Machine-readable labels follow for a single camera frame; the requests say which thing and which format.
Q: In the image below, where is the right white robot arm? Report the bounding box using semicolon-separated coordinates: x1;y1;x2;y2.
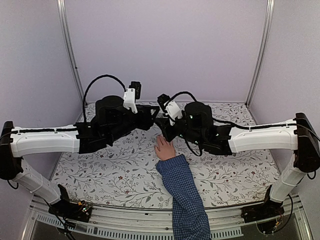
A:
155;96;320;218

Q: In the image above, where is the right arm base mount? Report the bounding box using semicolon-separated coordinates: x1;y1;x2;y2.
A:
241;185;285;223

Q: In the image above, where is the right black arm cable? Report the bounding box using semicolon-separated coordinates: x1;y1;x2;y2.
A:
169;91;201;103

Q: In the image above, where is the right aluminium frame post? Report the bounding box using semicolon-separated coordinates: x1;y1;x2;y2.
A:
245;0;275;108

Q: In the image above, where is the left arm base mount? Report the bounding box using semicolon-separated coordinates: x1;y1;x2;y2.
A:
48;184;92;223

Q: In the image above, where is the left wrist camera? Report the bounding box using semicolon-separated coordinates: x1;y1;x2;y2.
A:
123;81;142;114

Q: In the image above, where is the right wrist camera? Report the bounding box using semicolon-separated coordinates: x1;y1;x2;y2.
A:
157;94;183;126

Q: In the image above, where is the aluminium frame post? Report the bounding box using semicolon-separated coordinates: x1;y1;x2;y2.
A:
56;0;84;103
245;0;275;108

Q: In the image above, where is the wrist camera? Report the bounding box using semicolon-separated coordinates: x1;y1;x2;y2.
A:
123;81;142;114
157;94;183;126

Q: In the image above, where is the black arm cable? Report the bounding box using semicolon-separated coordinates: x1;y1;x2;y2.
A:
169;91;201;103
82;74;127;123

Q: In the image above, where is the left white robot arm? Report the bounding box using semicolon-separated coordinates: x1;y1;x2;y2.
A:
0;95;160;217

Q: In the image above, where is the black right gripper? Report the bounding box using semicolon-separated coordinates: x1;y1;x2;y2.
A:
154;113;204;148

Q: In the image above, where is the front aluminium rail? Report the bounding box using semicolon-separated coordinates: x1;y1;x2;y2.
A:
22;195;315;240

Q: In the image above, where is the person's bare hand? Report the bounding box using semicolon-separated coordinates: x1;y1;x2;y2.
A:
154;135;176;161

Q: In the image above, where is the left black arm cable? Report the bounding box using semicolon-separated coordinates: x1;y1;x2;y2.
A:
82;74;127;123

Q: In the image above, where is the floral patterned table mat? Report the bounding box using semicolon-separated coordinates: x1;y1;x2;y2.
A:
49;101;283;210

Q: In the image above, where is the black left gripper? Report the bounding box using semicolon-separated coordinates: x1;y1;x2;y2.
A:
107;104;160;143

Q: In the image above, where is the blue checkered sleeve forearm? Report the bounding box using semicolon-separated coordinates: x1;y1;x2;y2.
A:
156;154;211;240

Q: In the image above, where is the left aluminium frame post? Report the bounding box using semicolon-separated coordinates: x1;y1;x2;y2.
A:
56;0;84;103

